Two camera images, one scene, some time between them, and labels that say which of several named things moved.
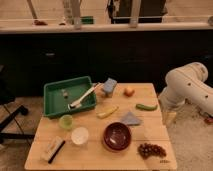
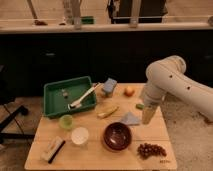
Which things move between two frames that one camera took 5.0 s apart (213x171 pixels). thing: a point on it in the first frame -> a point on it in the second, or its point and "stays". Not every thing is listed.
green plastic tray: (59, 94) stays
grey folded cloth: (130, 119) stays
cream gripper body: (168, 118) -> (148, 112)
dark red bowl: (116, 136) stays
